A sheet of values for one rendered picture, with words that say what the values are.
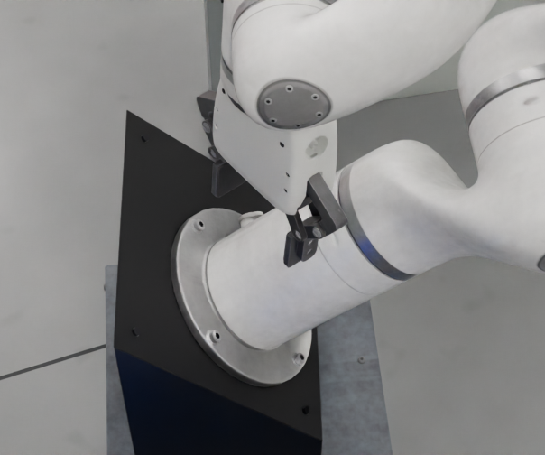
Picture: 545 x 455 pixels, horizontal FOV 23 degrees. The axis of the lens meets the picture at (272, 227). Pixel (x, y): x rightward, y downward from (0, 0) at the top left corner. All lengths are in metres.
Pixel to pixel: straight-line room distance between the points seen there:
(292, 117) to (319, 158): 0.15
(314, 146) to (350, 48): 0.19
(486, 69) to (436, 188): 0.11
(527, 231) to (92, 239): 1.72
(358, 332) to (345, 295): 0.27
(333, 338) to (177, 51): 1.62
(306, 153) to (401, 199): 0.18
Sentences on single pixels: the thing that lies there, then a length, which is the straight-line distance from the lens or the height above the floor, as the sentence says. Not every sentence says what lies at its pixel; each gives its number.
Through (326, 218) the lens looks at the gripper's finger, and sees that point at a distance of 0.99.
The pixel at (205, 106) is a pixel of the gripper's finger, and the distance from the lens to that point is 1.06.
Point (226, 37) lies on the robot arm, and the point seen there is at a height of 1.53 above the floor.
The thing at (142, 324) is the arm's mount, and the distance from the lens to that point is 1.20.
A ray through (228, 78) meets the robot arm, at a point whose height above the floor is 1.50.
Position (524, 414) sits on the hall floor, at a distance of 2.51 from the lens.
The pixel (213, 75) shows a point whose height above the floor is 0.17.
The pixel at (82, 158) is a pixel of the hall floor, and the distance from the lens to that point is 2.82.
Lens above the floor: 2.20
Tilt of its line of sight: 55 degrees down
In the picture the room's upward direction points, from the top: straight up
